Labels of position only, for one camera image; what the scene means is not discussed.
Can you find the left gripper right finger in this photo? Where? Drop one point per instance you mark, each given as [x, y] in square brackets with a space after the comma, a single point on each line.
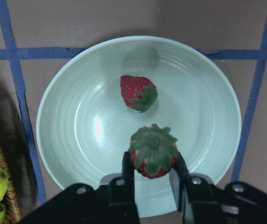
[193, 195]

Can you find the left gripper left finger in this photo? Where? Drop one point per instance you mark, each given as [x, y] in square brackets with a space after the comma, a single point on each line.
[118, 193]

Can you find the strawberry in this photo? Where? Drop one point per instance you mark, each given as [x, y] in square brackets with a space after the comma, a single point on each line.
[138, 93]
[153, 151]

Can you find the light green plate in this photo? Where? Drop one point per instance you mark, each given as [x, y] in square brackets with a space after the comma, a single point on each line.
[83, 126]

